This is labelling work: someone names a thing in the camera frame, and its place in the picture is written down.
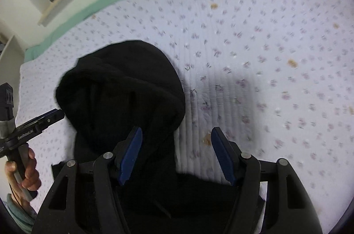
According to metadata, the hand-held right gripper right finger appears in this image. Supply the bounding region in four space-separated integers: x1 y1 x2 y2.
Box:
211 127 323 234

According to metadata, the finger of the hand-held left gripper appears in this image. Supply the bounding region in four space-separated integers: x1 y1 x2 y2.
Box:
15 109 65 138

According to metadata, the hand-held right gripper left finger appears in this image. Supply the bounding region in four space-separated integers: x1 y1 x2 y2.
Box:
32 126 143 234

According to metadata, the black hooded sweatshirt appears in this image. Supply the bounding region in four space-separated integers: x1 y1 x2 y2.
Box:
51 40 267 234

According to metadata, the person's left forearm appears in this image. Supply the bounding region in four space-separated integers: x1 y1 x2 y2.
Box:
6 192 38 233

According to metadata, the person's left hand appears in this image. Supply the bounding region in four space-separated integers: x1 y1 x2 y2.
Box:
5 147 42 208

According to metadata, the white floral quilt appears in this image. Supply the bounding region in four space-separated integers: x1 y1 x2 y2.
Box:
14 0 354 232

